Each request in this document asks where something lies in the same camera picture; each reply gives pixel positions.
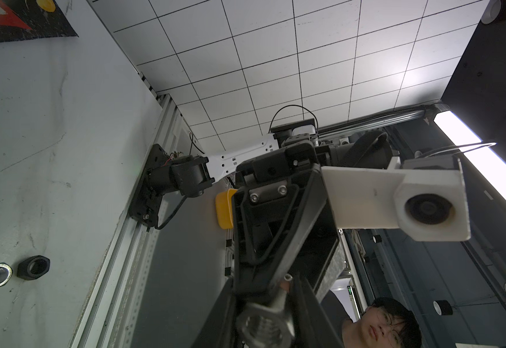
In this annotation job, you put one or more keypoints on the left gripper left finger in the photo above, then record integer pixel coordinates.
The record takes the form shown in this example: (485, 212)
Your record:
(219, 330)

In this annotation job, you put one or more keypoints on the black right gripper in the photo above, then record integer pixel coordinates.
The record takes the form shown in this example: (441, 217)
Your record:
(283, 222)

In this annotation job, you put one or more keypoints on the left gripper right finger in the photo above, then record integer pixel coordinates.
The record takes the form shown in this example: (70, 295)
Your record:
(313, 329)

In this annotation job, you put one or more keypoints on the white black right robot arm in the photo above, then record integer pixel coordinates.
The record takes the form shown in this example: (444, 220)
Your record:
(192, 175)

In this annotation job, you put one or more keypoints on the person face with glasses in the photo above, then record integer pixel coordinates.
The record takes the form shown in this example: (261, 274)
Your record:
(386, 323)

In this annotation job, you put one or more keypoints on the black hex nut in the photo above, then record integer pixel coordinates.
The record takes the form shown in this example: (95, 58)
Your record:
(33, 268)

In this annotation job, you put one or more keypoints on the ceiling light strip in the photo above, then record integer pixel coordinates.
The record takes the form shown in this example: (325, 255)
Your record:
(487, 162)

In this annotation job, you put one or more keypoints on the black red chips bag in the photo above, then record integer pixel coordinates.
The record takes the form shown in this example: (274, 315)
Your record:
(29, 20)

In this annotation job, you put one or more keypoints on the aluminium mounting rail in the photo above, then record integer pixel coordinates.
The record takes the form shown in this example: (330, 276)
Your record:
(102, 307)

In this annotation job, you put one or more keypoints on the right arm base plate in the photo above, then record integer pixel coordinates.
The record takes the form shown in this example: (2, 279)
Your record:
(145, 203)

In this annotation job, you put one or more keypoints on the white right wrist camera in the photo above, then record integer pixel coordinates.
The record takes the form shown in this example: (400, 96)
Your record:
(425, 198)

